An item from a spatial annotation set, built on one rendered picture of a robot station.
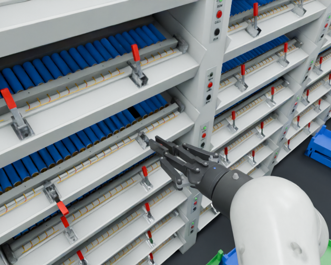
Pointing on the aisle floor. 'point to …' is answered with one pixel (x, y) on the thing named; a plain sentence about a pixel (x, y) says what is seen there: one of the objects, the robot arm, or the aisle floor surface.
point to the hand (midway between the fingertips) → (162, 146)
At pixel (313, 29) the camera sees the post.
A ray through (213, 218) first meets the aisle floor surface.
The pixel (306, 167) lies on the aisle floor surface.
